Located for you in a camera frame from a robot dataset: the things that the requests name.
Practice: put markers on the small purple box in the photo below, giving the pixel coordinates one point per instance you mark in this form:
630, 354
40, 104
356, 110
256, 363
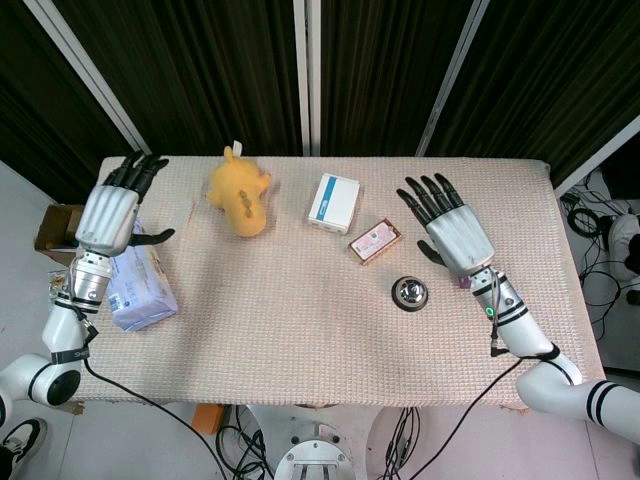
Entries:
463, 282

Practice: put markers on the silver call bell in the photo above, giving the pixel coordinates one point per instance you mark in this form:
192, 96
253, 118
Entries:
410, 293

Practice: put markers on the pink flat packet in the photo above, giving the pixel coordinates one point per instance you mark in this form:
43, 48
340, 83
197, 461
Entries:
374, 241

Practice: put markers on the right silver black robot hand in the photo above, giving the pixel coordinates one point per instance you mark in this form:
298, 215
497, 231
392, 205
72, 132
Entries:
460, 235

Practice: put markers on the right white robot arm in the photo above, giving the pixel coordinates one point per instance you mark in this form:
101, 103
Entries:
520, 330

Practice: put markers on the white box with blue stripe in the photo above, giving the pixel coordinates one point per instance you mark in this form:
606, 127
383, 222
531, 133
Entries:
332, 202

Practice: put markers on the orange block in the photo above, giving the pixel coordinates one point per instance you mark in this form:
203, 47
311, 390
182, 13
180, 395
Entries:
207, 419

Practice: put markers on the pink woven tablecloth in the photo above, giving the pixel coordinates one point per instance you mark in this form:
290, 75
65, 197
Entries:
300, 325

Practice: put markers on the lavender blue tissue pack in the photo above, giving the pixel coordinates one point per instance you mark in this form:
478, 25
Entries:
145, 295

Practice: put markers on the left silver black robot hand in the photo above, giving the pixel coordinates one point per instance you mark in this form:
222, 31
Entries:
107, 215

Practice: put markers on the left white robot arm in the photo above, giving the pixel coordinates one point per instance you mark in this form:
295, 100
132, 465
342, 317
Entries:
62, 325

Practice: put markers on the brown cardboard box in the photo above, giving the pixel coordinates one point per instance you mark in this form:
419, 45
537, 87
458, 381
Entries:
52, 225

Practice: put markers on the colourful snack packet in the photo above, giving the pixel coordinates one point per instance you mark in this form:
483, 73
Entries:
57, 285

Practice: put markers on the black and white sneaker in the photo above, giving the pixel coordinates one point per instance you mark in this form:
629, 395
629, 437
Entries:
25, 435

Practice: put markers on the yellow plush toy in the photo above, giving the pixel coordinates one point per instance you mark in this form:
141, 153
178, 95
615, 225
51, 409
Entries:
240, 195

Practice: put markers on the white partition post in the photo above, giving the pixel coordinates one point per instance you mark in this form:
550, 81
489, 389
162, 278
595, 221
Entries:
595, 155
452, 75
95, 80
307, 75

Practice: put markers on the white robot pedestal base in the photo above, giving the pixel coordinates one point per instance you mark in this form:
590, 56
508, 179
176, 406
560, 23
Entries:
315, 452

